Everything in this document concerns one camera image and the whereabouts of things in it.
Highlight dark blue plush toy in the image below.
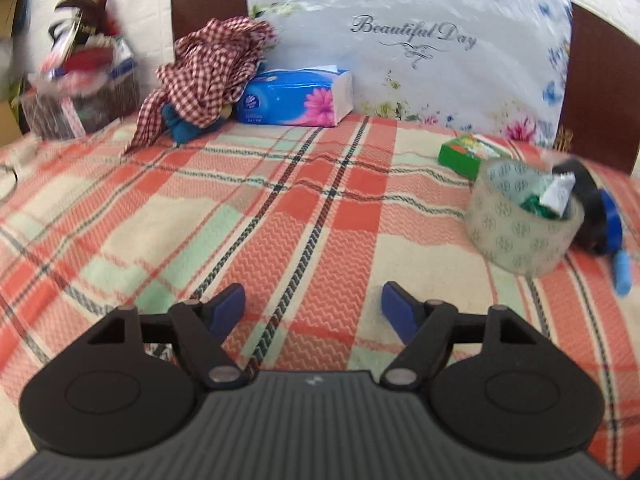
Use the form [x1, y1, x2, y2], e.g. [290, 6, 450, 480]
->
[161, 102, 233, 144]

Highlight green box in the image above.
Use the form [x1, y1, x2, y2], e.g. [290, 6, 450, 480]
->
[437, 135, 511, 181]

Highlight green sachet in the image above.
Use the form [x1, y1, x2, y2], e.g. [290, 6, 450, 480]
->
[519, 187, 558, 220]

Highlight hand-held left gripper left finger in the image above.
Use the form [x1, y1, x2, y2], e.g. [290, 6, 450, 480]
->
[87, 283, 251, 391]

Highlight cardboard box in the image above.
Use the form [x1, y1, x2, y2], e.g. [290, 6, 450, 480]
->
[0, 0, 31, 41]

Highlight dark red feather decoration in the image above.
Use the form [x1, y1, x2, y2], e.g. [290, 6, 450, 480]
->
[54, 0, 125, 36]

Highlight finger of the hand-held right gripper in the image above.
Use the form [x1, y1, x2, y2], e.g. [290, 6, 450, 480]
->
[552, 159, 626, 257]
[612, 251, 634, 297]

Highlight white tube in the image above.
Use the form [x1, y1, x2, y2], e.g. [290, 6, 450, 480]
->
[540, 172, 576, 218]

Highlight floral pillow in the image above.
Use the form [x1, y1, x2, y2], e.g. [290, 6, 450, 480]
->
[245, 0, 575, 148]

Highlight clear basket of odds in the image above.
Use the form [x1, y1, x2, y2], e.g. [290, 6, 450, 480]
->
[20, 35, 143, 141]

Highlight thin black cable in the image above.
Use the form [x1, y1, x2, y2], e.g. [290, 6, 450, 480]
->
[0, 162, 21, 203]

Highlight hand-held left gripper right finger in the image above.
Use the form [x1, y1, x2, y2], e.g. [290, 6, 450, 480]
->
[380, 281, 544, 389]

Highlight red checkered cloth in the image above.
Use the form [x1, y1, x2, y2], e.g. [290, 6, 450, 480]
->
[122, 17, 278, 156]

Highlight clear packing tape roll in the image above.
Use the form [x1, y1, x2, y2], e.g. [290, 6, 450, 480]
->
[465, 157, 586, 278]

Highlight plaid blanket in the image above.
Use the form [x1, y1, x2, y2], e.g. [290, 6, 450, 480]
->
[0, 112, 640, 480]

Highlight brown wooden headboard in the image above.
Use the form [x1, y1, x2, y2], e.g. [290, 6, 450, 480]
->
[170, 0, 640, 176]

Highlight blue tissue pack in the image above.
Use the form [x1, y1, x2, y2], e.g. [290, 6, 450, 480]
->
[235, 66, 353, 127]

